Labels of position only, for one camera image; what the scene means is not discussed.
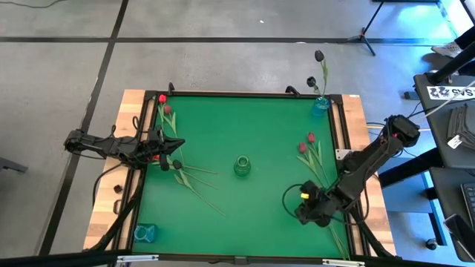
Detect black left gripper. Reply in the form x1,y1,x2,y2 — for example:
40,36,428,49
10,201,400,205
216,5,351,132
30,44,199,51
139,137,186,164

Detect pale blue glass vase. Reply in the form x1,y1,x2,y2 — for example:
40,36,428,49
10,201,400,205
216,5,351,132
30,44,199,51
132,222,159,244

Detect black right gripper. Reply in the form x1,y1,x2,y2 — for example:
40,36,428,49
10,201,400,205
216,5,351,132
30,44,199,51
295,181,341,227

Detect green table mat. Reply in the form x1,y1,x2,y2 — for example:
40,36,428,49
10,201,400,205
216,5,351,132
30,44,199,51
131,95,352,260

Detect white tag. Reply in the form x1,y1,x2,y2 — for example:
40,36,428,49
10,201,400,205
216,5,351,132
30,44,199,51
447,135,464,150

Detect black low desk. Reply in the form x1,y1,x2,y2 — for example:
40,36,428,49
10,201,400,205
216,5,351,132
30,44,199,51
428,166,475,263

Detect grey chair leg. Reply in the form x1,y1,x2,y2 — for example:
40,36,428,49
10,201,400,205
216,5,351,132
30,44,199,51
0,156,29,174

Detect green glass vase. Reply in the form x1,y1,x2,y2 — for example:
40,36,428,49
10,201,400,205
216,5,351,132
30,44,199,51
232,155,252,178

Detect dark grey stacked sheets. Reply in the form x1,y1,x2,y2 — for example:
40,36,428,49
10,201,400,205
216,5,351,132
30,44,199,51
447,102,475,148

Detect black metal table frame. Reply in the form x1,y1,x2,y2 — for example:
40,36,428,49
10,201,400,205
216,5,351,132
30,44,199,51
0,83,475,267

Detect black tulip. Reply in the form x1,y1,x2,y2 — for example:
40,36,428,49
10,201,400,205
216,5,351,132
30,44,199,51
314,50,330,103
306,76,323,101
172,159,226,217

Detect computer keyboard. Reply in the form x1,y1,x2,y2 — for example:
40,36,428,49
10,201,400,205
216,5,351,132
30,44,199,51
460,182,475,229

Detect silver corner bracket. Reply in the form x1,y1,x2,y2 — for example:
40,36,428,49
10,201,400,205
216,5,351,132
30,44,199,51
321,258,367,267
116,254,160,264

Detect person's leg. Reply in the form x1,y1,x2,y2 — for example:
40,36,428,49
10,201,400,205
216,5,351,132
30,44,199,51
454,25,475,51

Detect black diagonal pole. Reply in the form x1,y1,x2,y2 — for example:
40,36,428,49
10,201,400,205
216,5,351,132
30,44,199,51
426,40,475,85

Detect person's shoe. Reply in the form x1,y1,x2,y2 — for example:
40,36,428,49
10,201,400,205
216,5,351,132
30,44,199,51
430,41,464,59

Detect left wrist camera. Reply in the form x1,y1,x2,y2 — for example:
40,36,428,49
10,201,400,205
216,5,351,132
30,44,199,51
147,128,166,145

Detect black tablet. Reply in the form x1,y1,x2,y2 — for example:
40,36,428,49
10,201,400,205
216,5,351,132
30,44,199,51
443,213,475,260

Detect black tripod stand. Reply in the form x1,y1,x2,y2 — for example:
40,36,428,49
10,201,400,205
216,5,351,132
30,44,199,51
347,0,387,57

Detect white printed label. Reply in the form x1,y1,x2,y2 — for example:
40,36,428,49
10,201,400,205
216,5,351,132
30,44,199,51
426,85,475,101

